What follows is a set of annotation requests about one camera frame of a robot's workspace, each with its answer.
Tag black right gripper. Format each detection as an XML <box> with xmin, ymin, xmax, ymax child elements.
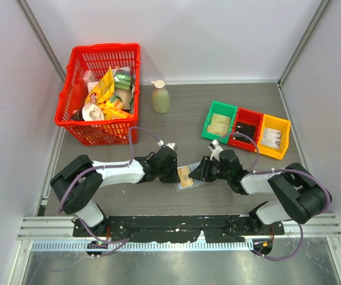
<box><xmin>188</xmin><ymin>156</ymin><xmax>231</xmax><ymax>182</ymax></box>

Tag grey card holder wallet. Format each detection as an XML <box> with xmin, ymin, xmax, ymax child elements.
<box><xmin>175</xmin><ymin>162</ymin><xmax>204</xmax><ymax>191</ymax></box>

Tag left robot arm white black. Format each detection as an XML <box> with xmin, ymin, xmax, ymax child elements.
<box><xmin>50</xmin><ymin>143</ymin><xmax>179</xmax><ymax>236</ymax></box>

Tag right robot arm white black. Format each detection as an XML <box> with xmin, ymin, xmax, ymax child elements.
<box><xmin>188</xmin><ymin>150</ymin><xmax>332</xmax><ymax>235</ymax></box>

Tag cards in green bin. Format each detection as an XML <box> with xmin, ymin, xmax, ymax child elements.
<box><xmin>206</xmin><ymin>113</ymin><xmax>231</xmax><ymax>136</ymax></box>

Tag cards in yellow bin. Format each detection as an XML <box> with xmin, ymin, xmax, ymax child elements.
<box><xmin>261</xmin><ymin>128</ymin><xmax>282</xmax><ymax>150</ymax></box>

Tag green plastic bin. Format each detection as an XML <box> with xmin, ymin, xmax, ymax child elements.
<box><xmin>201</xmin><ymin>101</ymin><xmax>238</xmax><ymax>140</ymax></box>

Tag black item in red bin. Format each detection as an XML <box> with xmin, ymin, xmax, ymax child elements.
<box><xmin>233</xmin><ymin>122</ymin><xmax>256</xmax><ymax>144</ymax></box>

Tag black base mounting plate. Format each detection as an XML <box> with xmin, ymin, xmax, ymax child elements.
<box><xmin>90</xmin><ymin>215</ymin><xmax>285</xmax><ymax>243</ymax></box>

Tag green soap dispenser bottle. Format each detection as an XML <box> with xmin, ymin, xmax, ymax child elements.
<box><xmin>151</xmin><ymin>80</ymin><xmax>170</xmax><ymax>114</ymax></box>

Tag red plastic bin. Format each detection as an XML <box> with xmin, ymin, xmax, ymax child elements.
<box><xmin>228</xmin><ymin>107</ymin><xmax>264</xmax><ymax>152</ymax></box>

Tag yellow plastic bin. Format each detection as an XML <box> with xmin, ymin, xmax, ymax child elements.
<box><xmin>257</xmin><ymin>114</ymin><xmax>291</xmax><ymax>160</ymax></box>

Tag white paper roll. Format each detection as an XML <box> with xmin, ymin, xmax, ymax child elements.
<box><xmin>81</xmin><ymin>103</ymin><xmax>105</xmax><ymax>121</ymax></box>

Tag green snack packet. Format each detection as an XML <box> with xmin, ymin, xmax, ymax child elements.
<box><xmin>112</xmin><ymin>66</ymin><xmax>134</xmax><ymax>90</ymax></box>

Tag yellow snack bag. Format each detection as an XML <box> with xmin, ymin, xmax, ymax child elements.
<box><xmin>84</xmin><ymin>68</ymin><xmax>134</xmax><ymax>120</ymax></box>

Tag red plastic shopping basket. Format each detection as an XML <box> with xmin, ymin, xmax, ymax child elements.
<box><xmin>55</xmin><ymin>43</ymin><xmax>141</xmax><ymax>146</ymax></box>

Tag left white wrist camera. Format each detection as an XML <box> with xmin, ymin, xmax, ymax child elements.
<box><xmin>157</xmin><ymin>140</ymin><xmax>177</xmax><ymax>151</ymax></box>

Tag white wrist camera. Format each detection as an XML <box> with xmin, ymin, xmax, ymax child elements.
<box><xmin>157</xmin><ymin>140</ymin><xmax>177</xmax><ymax>151</ymax></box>
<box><xmin>209</xmin><ymin>140</ymin><xmax>223</xmax><ymax>161</ymax></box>

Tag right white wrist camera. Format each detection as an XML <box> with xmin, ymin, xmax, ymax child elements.
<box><xmin>209</xmin><ymin>140</ymin><xmax>223</xmax><ymax>161</ymax></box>

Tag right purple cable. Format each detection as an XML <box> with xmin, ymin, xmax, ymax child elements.
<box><xmin>216</xmin><ymin>132</ymin><xmax>333</xmax><ymax>261</ymax></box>

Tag aluminium frame rail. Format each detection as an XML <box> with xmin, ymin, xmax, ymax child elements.
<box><xmin>17</xmin><ymin>213</ymin><xmax>341</xmax><ymax>240</ymax></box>

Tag white slotted cable duct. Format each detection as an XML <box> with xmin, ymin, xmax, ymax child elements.
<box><xmin>31</xmin><ymin>239</ymin><xmax>253</xmax><ymax>252</ymax></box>

